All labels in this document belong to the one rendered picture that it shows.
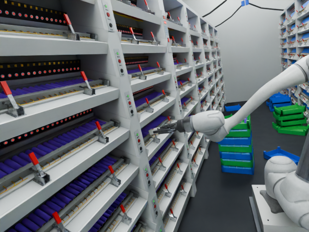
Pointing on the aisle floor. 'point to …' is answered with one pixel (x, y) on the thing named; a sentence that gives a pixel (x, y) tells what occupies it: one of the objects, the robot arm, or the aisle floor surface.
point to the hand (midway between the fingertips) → (154, 130)
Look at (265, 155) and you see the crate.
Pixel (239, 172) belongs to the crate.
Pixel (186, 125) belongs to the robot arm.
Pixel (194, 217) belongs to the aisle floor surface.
